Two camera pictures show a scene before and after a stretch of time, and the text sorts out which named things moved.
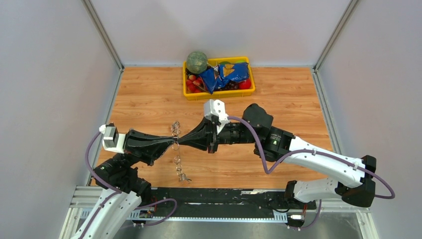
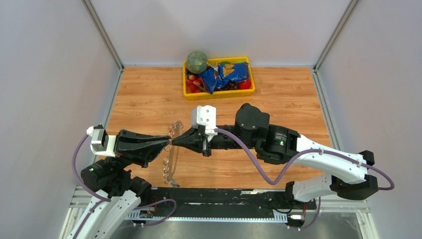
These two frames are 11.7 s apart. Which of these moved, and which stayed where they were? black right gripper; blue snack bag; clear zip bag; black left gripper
Moved: clear zip bag
Stayed: black right gripper; black left gripper; blue snack bag
